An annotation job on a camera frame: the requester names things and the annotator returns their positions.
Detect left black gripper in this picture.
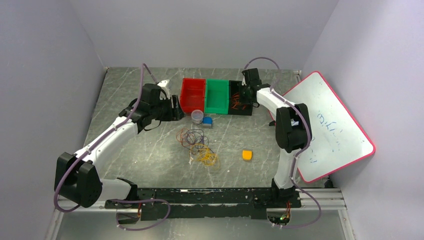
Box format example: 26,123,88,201
150,94,185,122

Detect orange cable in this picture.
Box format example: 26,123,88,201
230,92,249,111

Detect purple dark cables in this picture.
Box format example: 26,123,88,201
175,127,210,153

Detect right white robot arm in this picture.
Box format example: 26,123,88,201
239,68,312,207

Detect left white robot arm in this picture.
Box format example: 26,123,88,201
54,79,184,208

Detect black plastic bin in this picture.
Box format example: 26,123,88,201
227,80,253,116

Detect red plastic bin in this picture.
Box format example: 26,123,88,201
179,78,206,114

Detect clear plastic cup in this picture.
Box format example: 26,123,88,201
191,109,204,125

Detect green plastic bin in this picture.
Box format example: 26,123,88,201
204,79,230,115

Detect blue block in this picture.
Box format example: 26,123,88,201
202,116,213,128

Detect orange yellow block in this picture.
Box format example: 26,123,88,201
241,149,253,161

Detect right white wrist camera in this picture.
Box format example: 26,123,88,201
241,75,249,86

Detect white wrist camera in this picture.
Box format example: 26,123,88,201
241,75,249,86
157,79,171,100

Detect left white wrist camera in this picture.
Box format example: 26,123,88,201
157,79,171,100

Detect right purple cable hose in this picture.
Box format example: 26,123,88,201
243,56,322,230

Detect purple cable hose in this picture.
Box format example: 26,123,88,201
52,62,171,232
243,56,322,230

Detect left purple cable hose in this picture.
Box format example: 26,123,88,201
52,62,171,232

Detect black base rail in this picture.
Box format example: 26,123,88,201
104,187,302,221

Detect white board with pink frame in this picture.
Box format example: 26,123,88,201
284,71,376,183

